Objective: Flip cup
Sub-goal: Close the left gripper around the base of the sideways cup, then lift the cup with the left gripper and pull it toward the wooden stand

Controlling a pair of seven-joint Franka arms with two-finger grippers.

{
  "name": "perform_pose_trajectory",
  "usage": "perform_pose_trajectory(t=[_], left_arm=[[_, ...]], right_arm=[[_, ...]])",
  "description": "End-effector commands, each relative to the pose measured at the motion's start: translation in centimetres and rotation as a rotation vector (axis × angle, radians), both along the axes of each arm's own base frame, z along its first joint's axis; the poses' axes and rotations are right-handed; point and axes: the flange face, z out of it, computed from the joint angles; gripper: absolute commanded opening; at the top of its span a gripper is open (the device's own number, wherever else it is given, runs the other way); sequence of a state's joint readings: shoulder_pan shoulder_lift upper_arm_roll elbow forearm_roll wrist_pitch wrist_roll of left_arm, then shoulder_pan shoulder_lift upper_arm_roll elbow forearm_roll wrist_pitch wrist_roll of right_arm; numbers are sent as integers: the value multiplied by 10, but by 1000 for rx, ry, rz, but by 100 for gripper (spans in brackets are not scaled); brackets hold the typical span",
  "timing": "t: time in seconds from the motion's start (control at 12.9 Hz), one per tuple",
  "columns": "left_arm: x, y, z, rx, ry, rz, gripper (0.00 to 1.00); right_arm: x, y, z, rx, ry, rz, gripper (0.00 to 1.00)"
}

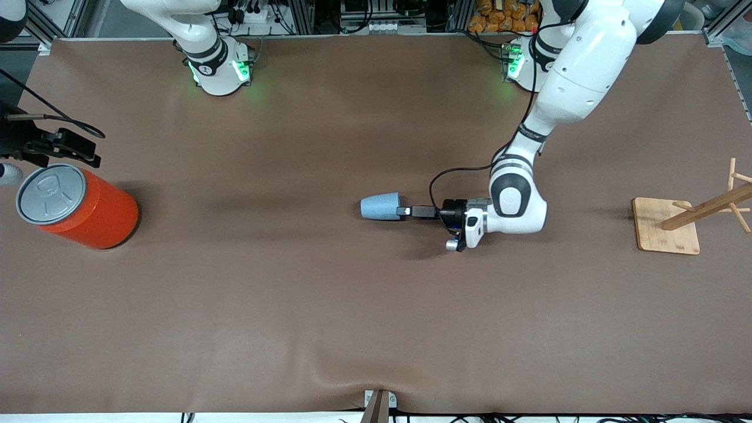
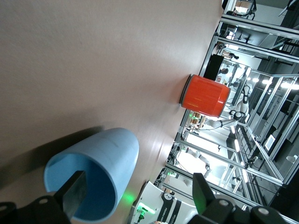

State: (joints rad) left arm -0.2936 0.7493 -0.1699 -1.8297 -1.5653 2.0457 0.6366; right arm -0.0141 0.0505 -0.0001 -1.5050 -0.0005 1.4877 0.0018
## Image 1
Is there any light blue plastic cup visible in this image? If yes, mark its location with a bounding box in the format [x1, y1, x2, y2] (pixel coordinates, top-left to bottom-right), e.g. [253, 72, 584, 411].
[360, 192, 401, 221]

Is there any orange can with grey lid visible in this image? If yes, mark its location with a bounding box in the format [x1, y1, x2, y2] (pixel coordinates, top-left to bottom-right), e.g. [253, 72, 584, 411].
[16, 163, 140, 250]

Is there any brown table mat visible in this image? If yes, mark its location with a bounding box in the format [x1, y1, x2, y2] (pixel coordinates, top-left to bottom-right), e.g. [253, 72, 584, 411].
[0, 32, 752, 415]

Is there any white terminal strip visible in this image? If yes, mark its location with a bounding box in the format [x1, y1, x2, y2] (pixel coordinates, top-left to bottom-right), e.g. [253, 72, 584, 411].
[367, 21, 428, 34]

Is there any wooden mug tree rack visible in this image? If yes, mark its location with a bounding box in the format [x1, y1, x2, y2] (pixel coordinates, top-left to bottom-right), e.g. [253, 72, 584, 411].
[632, 157, 752, 256]

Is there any orange snack bag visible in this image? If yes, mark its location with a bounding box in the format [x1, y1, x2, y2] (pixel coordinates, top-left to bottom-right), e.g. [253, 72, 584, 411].
[468, 0, 541, 34]

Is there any white power strip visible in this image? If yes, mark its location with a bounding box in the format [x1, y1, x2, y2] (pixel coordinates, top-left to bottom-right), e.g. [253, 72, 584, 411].
[234, 5, 283, 24]

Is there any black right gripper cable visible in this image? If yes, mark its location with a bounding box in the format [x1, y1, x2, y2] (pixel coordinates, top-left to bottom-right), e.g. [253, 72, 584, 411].
[0, 68, 107, 140]

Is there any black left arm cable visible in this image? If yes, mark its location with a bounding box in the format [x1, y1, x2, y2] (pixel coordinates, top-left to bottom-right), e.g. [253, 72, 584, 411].
[429, 21, 544, 213]

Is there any metal clamp bracket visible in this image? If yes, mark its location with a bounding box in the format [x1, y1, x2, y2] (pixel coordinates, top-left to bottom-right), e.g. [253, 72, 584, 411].
[364, 390, 398, 409]

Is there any brown camera post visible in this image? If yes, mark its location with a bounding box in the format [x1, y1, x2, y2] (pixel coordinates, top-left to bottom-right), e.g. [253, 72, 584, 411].
[360, 391, 391, 423]

